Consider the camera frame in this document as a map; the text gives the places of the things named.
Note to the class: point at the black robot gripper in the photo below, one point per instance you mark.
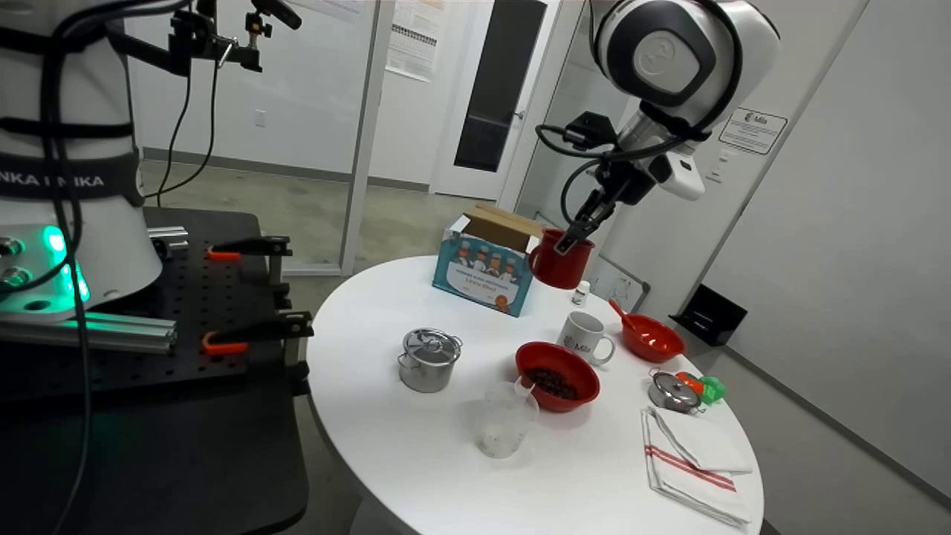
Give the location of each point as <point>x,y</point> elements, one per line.
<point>616,183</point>

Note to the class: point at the red mug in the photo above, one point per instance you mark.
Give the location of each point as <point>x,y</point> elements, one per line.
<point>560,269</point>

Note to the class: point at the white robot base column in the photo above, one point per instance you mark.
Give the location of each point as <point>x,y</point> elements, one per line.
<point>72,215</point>

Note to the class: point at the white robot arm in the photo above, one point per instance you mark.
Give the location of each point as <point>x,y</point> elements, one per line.
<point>689,62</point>

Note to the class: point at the black perforated robot base table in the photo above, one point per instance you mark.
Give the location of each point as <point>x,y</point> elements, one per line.
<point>160,443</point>

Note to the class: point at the white mug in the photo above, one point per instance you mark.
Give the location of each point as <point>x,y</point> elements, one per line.
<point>586,337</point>

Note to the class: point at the open cardboard box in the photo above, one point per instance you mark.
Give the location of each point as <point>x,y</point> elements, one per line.
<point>485,258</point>

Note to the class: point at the empty red bowl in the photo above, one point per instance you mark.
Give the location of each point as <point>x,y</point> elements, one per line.
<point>646,337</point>

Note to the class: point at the red bowl with dark contents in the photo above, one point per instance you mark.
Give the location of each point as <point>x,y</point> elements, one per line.
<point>558,374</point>

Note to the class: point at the small round metal dish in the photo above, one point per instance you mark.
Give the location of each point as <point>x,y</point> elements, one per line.
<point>669,392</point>

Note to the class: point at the orange and green toy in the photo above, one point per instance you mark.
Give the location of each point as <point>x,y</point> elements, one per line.
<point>704,383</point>

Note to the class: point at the steel pot with lid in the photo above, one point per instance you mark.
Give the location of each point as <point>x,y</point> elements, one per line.
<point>429,357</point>

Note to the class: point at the clear plastic measuring cup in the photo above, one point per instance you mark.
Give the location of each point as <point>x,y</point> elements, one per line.
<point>505,420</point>

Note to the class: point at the folded white cloth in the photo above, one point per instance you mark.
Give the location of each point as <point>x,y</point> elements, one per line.
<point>699,464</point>

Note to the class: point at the black wall tray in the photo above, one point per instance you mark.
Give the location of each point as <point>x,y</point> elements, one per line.
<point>713,315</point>

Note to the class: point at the orange handled clamp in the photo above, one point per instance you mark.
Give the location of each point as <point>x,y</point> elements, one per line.
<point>240,340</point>
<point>237,251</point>

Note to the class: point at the black camera tripod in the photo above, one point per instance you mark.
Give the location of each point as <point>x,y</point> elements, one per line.
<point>195,36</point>

